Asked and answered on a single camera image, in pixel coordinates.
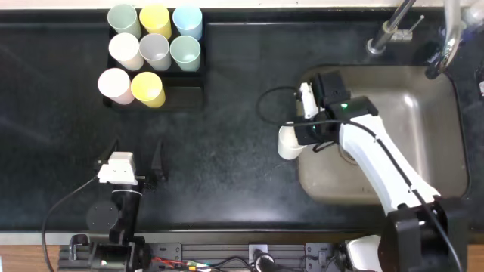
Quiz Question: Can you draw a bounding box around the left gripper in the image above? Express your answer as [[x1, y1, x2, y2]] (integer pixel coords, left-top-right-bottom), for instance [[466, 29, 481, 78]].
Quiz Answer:
[[95, 136, 168, 190]]

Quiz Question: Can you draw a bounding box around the yellow cup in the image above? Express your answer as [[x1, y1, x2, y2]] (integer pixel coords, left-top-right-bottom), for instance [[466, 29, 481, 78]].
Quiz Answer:
[[130, 71, 167, 109], [138, 4, 173, 41]]

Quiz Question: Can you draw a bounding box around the pink cup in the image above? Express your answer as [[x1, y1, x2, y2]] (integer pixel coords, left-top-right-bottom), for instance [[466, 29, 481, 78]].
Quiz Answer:
[[97, 67, 136, 106]]

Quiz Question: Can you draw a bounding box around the white cup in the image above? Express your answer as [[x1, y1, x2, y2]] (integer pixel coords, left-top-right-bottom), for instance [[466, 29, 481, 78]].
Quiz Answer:
[[277, 122, 308, 161]]

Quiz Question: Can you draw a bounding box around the black tray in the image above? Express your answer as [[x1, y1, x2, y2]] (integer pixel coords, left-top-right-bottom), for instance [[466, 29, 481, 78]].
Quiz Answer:
[[102, 22, 207, 113]]

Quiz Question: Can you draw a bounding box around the cream cup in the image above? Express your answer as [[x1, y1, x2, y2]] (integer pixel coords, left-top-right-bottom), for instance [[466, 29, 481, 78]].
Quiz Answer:
[[108, 32, 145, 72]]

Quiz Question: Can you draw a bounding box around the grey cup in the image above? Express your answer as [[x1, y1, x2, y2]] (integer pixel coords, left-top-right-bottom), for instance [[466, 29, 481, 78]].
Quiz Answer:
[[138, 33, 172, 72]]

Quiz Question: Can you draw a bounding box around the green cup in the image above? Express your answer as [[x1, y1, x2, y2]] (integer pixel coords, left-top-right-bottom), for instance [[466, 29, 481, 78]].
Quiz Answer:
[[169, 35, 202, 73], [107, 3, 143, 39]]

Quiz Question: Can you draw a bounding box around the blue cup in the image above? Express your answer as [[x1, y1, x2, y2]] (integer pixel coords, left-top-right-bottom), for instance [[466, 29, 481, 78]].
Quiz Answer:
[[172, 6, 203, 42]]

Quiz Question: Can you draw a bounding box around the steel tap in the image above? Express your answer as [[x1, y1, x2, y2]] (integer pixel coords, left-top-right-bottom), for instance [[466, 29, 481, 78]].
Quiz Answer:
[[365, 0, 468, 80]]

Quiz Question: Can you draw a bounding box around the steel sink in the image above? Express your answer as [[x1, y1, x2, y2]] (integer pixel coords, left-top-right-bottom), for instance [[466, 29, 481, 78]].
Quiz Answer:
[[296, 64, 470, 207]]

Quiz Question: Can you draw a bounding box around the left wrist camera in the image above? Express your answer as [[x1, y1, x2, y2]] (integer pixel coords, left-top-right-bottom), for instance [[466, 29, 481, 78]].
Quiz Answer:
[[96, 151, 138, 186]]

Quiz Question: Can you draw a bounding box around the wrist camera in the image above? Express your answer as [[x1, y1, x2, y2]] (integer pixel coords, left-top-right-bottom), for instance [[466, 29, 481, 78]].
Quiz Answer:
[[96, 151, 138, 186], [298, 82, 321, 120]]

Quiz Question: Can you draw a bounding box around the black cable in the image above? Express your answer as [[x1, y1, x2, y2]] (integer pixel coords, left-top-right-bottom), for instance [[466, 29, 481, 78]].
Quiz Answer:
[[256, 85, 464, 272], [40, 176, 99, 272]]

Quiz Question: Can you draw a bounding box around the mounting rail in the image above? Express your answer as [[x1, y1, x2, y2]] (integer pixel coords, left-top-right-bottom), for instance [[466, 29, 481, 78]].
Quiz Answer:
[[56, 233, 348, 272]]

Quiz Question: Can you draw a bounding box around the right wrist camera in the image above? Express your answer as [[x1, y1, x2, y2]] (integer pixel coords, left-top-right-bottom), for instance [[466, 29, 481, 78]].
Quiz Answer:
[[298, 82, 321, 120]]

